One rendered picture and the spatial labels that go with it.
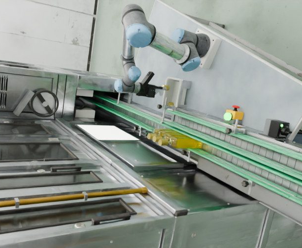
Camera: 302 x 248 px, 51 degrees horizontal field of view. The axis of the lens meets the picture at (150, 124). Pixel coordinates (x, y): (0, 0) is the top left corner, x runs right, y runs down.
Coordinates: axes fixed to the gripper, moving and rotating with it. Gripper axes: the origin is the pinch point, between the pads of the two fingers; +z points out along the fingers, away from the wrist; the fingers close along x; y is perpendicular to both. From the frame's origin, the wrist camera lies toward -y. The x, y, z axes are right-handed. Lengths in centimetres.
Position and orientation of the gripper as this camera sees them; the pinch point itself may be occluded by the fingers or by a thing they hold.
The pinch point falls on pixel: (163, 87)
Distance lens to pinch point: 214.2
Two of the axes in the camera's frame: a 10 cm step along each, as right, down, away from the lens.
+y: -1.5, 9.7, 1.6
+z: 8.3, 0.4, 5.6
